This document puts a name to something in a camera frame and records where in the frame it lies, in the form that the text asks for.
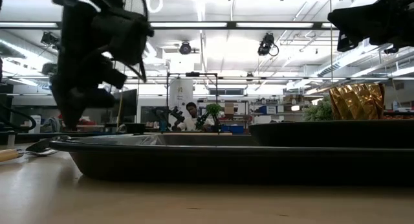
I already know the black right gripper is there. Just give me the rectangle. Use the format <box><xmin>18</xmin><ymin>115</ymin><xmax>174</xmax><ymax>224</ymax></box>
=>
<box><xmin>327</xmin><ymin>0</ymin><xmax>414</xmax><ymax>55</ymax></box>

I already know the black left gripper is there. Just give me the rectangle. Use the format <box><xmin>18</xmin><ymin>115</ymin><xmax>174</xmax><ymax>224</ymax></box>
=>
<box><xmin>50</xmin><ymin>0</ymin><xmax>155</xmax><ymax>131</ymax></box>

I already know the spoon with yellow-orange handle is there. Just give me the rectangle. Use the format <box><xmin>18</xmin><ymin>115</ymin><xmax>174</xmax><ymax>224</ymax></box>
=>
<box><xmin>0</xmin><ymin>140</ymin><xmax>60</xmax><ymax>162</ymax></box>

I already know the black round plate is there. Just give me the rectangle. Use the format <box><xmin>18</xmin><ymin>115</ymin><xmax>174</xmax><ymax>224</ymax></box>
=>
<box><xmin>248</xmin><ymin>119</ymin><xmax>414</xmax><ymax>150</ymax></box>

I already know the black rectangular tray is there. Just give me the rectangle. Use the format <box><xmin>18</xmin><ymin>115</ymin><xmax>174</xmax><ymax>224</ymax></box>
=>
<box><xmin>49</xmin><ymin>133</ymin><xmax>414</xmax><ymax>187</ymax></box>

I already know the black monitor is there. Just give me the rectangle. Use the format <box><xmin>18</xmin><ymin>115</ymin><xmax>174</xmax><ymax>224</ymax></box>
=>
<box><xmin>112</xmin><ymin>88</ymin><xmax>138</xmax><ymax>123</ymax></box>

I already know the white container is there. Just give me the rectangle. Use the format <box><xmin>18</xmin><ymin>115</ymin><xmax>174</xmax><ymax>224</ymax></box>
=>
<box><xmin>28</xmin><ymin>115</ymin><xmax>43</xmax><ymax>135</ymax></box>

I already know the black ceiling spotlight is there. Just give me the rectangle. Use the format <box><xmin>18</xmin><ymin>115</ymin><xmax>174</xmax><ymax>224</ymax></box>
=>
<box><xmin>179</xmin><ymin>40</ymin><xmax>193</xmax><ymax>56</ymax></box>
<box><xmin>257</xmin><ymin>32</ymin><xmax>280</xmax><ymax>58</ymax></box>
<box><xmin>39</xmin><ymin>30</ymin><xmax>61</xmax><ymax>52</ymax></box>

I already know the white pillar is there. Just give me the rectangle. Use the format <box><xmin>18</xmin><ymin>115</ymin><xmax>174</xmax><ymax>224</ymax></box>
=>
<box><xmin>168</xmin><ymin>78</ymin><xmax>194</xmax><ymax>122</ymax></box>

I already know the small green artificial plant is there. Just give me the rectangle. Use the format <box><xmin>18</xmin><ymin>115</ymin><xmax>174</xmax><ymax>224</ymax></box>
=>
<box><xmin>303</xmin><ymin>96</ymin><xmax>334</xmax><ymax>122</ymax></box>

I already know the person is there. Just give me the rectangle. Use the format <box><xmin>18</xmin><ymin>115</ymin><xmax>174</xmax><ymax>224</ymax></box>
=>
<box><xmin>176</xmin><ymin>102</ymin><xmax>204</xmax><ymax>132</ymax></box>

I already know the storage shelf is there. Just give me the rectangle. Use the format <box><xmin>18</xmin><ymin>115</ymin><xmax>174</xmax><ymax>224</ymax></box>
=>
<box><xmin>248</xmin><ymin>94</ymin><xmax>312</xmax><ymax>125</ymax></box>

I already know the background green plant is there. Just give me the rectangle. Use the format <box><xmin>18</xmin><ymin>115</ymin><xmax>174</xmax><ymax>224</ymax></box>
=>
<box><xmin>205</xmin><ymin>103</ymin><xmax>224</xmax><ymax>126</ymax></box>

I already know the blue bin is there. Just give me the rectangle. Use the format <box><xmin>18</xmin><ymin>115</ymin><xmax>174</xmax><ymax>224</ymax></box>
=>
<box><xmin>221</xmin><ymin>124</ymin><xmax>245</xmax><ymax>135</ymax></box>

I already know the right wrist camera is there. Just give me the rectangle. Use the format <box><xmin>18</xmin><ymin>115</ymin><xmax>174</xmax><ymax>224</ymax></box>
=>
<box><xmin>336</xmin><ymin>32</ymin><xmax>360</xmax><ymax>53</ymax></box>

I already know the thick black looped cable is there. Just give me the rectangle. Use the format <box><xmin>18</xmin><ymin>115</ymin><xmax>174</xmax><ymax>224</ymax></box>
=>
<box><xmin>0</xmin><ymin>102</ymin><xmax>38</xmax><ymax>133</ymax></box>

